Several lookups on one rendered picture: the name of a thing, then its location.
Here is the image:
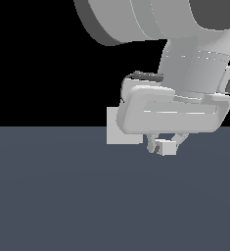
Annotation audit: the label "white charger block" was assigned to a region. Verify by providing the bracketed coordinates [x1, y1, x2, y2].
[154, 138, 178, 157]

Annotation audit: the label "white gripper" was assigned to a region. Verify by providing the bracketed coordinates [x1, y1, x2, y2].
[115, 77, 230, 155]

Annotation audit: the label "pale grey cube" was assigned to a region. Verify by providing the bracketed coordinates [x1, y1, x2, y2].
[106, 106, 144, 145]

